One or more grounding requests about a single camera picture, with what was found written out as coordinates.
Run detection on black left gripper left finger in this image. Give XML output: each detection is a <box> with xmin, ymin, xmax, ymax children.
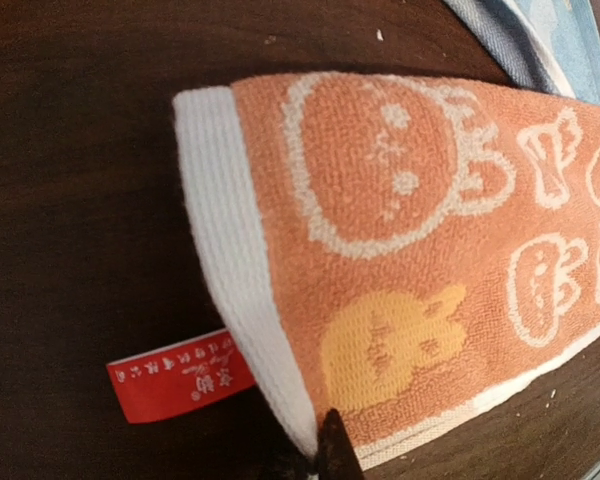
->
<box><xmin>259</xmin><ymin>443</ymin><xmax>314</xmax><ymax>480</ymax></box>

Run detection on blue patterned towel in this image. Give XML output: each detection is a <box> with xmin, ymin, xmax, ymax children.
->
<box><xmin>445</xmin><ymin>0</ymin><xmax>600</xmax><ymax>106</ymax></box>

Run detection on orange bunny towel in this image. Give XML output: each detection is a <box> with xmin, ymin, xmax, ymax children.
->
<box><xmin>107</xmin><ymin>72</ymin><xmax>600</xmax><ymax>469</ymax></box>

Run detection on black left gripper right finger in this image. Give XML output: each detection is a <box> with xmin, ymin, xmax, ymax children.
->
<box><xmin>315</xmin><ymin>409</ymin><xmax>365</xmax><ymax>480</ymax></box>

